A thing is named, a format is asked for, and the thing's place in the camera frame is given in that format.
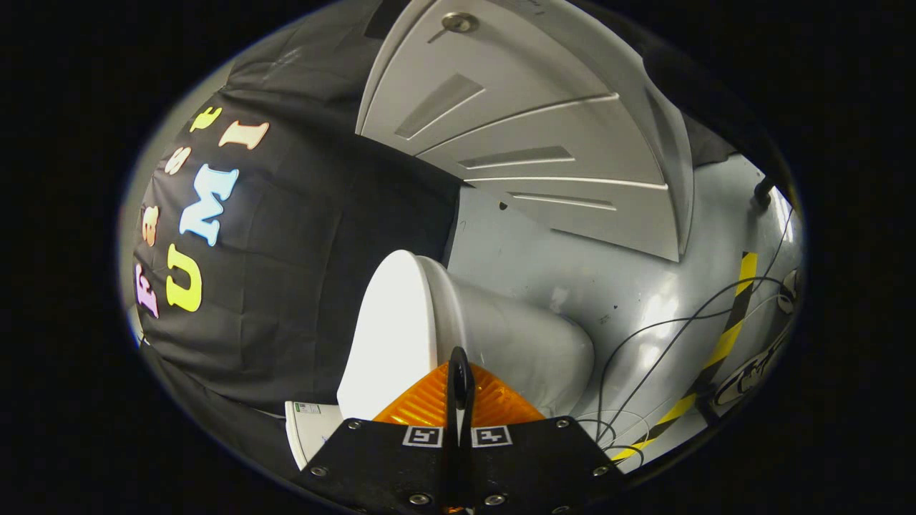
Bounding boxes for black backdrop cloth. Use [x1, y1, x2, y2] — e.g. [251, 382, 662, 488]
[132, 0, 738, 466]

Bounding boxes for black white curved object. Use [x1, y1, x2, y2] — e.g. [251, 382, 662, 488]
[714, 335, 789, 410]

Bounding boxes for thin black floor cables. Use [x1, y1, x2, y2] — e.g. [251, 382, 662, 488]
[576, 207, 796, 469]

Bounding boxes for white toilet lid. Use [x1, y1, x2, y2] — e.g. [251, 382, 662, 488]
[336, 250, 448, 423]

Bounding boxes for yellow black floor tape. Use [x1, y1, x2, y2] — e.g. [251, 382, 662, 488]
[612, 252, 758, 462]

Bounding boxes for white ceramic toilet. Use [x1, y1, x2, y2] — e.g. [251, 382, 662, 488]
[285, 256, 595, 469]

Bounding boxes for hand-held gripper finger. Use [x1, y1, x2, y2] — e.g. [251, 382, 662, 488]
[293, 347, 462, 515]
[459, 347, 627, 515]

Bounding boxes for white grey cabinet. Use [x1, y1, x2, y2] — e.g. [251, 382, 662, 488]
[356, 0, 695, 263]

